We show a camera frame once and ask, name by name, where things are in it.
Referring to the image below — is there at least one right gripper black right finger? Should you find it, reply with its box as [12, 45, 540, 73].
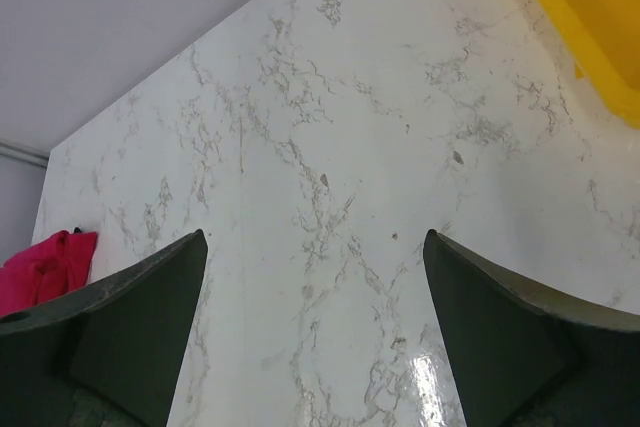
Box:
[423, 230, 639, 426]

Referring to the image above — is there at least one folded magenta t shirt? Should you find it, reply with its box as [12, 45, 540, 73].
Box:
[1, 229, 98, 316]

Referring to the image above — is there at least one yellow plastic tray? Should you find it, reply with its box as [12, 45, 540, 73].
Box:
[538, 0, 639, 129]

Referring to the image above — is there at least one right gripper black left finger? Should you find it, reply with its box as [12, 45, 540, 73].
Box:
[1, 230, 207, 426]

